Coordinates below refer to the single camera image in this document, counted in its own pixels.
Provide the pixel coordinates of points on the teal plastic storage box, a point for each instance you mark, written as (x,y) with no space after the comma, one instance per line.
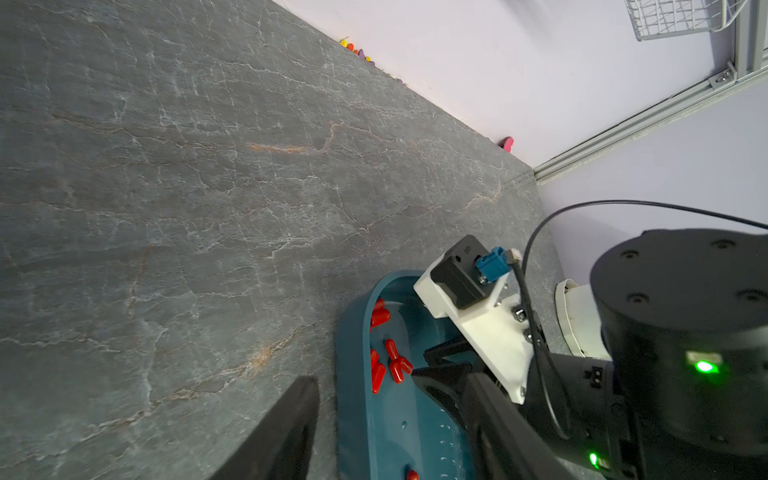
(382,436)

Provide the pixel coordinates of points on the red protection sleeve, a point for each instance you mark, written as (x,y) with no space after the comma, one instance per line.
(380,314)
(378,371)
(399,366)

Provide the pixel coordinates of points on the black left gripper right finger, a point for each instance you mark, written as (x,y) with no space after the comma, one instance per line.
(502,443)

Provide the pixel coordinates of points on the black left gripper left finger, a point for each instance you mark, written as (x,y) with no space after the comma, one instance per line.
(281,445)

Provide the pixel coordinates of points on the white wire wall shelf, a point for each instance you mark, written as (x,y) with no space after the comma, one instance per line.
(657,19)

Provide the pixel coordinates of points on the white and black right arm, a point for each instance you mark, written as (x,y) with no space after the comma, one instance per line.
(682,393)

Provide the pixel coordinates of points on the small colourful beads at wall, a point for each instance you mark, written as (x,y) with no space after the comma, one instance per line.
(360,53)

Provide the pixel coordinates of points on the pink small object at wall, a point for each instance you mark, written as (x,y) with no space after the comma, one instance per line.
(507,144)

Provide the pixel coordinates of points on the white plant pot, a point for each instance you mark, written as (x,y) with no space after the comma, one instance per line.
(579,320)

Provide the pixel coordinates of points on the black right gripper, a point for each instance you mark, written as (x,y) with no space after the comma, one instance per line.
(572,403)

